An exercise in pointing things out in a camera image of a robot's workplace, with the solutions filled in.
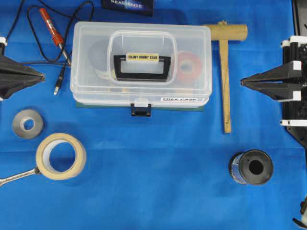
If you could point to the clear plastic tool box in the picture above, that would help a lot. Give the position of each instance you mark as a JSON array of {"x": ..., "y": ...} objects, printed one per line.
[{"x": 93, "y": 80}]

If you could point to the black box carry handle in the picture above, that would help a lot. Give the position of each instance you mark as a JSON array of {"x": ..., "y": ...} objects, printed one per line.
[{"x": 142, "y": 67}]

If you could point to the red tape roll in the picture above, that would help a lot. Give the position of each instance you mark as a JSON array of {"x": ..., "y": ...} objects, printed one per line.
[{"x": 189, "y": 67}]

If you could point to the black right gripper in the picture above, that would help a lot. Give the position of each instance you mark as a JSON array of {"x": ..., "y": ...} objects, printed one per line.
[{"x": 292, "y": 94}]

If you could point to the black wire spool blue label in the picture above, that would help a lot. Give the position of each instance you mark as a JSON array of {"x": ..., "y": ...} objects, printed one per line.
[{"x": 253, "y": 167}]

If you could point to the silver wrench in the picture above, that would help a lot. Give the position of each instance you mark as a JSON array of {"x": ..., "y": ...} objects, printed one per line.
[{"x": 34, "y": 171}]

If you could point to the grey tape roll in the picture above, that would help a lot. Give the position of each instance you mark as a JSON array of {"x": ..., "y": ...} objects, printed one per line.
[{"x": 27, "y": 124}]

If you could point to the blue table cloth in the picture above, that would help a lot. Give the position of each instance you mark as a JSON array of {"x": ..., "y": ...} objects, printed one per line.
[{"x": 168, "y": 171}]

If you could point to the beige masking tape roll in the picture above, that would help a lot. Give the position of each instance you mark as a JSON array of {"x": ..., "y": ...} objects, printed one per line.
[{"x": 61, "y": 166}]

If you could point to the wooden mallet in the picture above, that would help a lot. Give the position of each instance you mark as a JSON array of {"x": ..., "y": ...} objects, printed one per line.
[{"x": 222, "y": 32}]

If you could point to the black white device corner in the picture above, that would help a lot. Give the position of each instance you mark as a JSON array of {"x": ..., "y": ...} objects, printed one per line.
[{"x": 303, "y": 210}]

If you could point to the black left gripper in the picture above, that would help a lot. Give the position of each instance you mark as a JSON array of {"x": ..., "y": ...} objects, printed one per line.
[{"x": 22, "y": 76}]

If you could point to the dark RealSense box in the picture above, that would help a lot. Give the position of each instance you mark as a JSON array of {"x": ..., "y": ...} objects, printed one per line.
[{"x": 142, "y": 7}]

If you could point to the red soldering iron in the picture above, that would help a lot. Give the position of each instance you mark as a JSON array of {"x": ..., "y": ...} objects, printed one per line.
[{"x": 55, "y": 35}]

